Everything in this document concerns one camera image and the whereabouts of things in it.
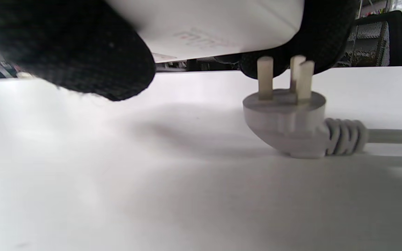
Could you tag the person's right hand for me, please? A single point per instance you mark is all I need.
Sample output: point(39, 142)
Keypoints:
point(65, 45)

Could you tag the white battery pack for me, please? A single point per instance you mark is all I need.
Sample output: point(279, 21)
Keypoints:
point(215, 24)

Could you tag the black mesh armchair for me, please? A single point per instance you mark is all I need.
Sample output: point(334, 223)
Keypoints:
point(396, 35)

